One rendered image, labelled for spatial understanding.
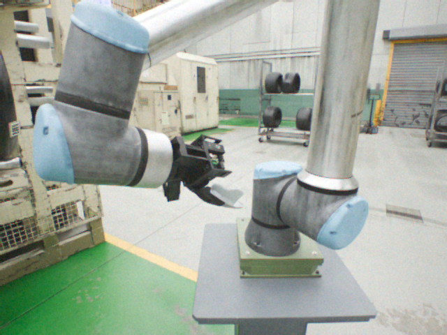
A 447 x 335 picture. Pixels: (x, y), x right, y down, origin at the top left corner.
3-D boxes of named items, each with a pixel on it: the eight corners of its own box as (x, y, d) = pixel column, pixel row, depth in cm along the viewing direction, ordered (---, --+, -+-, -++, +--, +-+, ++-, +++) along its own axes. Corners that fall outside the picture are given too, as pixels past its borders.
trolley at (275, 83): (310, 148, 555) (319, 56, 501) (256, 142, 623) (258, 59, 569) (316, 143, 607) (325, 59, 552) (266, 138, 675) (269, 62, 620)
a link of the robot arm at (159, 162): (123, 197, 38) (116, 144, 42) (151, 197, 41) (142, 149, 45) (153, 169, 33) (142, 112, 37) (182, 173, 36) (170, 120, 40)
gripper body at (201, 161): (235, 174, 45) (182, 167, 36) (204, 193, 50) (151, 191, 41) (223, 139, 48) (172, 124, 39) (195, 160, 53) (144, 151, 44)
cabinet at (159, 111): (157, 149, 548) (153, 89, 513) (138, 146, 576) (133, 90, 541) (183, 142, 624) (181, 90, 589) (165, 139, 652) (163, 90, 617)
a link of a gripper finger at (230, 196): (258, 209, 48) (224, 181, 45) (236, 219, 51) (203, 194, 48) (259, 197, 50) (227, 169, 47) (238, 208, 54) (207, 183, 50)
